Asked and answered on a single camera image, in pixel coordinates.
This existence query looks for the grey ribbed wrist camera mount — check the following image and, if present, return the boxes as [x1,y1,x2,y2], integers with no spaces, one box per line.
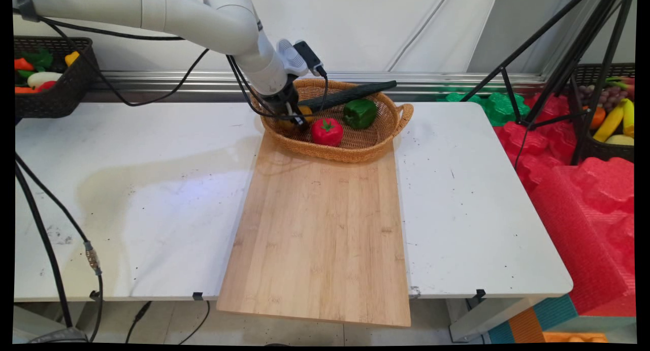
[276,39,309,78]

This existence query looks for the teal green foam mat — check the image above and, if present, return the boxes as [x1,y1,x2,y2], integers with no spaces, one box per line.
[437,87,531,127]

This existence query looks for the teal and orange foam mat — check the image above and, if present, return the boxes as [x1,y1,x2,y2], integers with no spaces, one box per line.
[487,294,608,344]

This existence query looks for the black tripod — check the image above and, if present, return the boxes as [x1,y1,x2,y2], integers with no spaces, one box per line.
[460,0,635,167]

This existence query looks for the white table leg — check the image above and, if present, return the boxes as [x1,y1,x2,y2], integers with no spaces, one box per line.
[447,296,550,342]

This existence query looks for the yellow toy banana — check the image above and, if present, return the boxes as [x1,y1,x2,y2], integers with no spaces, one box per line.
[593,104,625,143]

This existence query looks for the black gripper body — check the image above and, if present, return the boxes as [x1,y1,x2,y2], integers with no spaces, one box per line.
[261,76,306,119]

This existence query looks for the thick black cable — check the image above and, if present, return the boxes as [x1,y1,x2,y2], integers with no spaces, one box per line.
[14,161,75,329]

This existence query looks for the purple toy grapes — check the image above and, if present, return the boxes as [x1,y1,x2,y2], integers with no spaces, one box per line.
[579,85,629,111]

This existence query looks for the thin black cable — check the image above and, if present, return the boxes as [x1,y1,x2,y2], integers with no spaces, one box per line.
[125,300,153,344]
[178,300,211,345]

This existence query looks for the woven wicker basket with handles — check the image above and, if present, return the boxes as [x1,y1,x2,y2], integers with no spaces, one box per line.
[252,78,414,164]

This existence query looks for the red foam mat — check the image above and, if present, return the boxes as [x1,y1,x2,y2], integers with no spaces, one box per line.
[528,157,636,317]
[494,93,580,190]

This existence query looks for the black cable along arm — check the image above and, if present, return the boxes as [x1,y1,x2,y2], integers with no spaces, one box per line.
[13,6,305,122]

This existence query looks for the yellow orange toy fruit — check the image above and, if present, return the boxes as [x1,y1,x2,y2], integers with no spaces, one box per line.
[277,106,314,132]

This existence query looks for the black plastic basket of vegetables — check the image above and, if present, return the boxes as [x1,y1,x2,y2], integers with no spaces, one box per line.
[14,36,100,119]

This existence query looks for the green toy bell pepper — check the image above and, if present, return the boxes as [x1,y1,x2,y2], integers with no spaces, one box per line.
[343,99,379,130]

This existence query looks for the aluminium wall rail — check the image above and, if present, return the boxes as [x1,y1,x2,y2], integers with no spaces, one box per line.
[84,71,548,104]

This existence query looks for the black camera cable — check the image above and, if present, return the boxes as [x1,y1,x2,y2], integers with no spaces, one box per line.
[316,66,330,112]

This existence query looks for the green leafy toy vegetable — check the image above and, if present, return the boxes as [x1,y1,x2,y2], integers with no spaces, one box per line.
[22,48,54,70]

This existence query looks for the black cable with metal connector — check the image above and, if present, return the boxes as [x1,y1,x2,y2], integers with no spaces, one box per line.
[15,152,105,342]

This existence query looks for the dark green toy cucumber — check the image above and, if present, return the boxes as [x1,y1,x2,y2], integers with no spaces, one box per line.
[300,80,398,113]

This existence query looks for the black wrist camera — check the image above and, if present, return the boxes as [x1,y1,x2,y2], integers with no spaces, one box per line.
[293,40,326,78]

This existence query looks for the white toy radish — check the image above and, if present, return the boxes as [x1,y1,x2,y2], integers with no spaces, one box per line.
[27,72,63,88]

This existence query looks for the red toy tomato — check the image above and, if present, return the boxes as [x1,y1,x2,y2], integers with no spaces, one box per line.
[311,118,344,147]

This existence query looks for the black plastic basket of fruit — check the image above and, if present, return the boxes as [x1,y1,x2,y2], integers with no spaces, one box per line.
[571,63,636,164]

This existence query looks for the bamboo cutting board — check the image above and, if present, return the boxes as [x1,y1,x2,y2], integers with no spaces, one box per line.
[217,132,412,327]

